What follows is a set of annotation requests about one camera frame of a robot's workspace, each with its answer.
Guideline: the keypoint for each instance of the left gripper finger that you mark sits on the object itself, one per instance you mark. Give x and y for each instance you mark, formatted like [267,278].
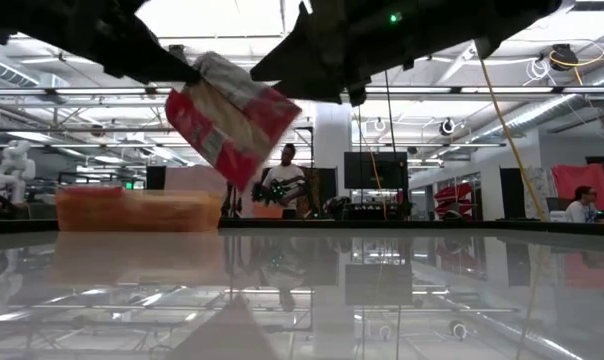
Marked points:
[169,67]

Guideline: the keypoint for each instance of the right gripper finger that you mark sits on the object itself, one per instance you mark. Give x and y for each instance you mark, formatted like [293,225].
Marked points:
[292,70]

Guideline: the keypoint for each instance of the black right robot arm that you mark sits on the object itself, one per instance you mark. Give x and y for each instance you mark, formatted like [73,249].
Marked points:
[482,20]

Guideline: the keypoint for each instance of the long ceiling light bar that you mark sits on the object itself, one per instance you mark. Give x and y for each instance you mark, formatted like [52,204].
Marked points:
[432,90]

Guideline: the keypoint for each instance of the white square building column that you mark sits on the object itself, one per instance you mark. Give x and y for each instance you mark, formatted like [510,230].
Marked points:
[332,145]

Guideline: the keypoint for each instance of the person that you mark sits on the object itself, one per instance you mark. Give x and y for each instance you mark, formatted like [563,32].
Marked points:
[287,177]
[579,210]

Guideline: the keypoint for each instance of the black rectangular panel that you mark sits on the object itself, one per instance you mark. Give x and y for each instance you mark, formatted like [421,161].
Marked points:
[155,177]
[511,192]

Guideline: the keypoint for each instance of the pink fabric partition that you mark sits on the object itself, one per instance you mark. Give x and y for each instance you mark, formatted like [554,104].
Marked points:
[197,179]

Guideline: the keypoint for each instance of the black flat screen monitor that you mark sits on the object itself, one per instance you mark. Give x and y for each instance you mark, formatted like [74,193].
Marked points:
[376,170]

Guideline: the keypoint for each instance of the small orange box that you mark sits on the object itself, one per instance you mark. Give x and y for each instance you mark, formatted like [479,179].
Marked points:
[268,211]

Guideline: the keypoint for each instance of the orange cardboard box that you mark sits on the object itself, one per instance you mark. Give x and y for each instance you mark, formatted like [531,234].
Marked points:
[157,210]

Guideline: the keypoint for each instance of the black equipment stack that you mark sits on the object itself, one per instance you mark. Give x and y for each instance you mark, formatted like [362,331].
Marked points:
[377,212]

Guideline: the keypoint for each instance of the white patterned cloth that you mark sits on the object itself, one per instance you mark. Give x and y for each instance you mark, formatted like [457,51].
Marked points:
[537,185]

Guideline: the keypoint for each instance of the red fabric backdrop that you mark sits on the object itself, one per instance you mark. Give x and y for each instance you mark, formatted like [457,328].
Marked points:
[567,175]

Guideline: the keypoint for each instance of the small white box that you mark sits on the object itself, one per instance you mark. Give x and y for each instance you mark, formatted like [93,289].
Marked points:
[559,216]

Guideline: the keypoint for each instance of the black aluminium table frame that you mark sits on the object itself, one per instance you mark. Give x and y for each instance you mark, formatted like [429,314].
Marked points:
[382,225]

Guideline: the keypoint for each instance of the silver ventilation duct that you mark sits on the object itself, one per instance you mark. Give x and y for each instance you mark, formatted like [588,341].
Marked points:
[557,107]

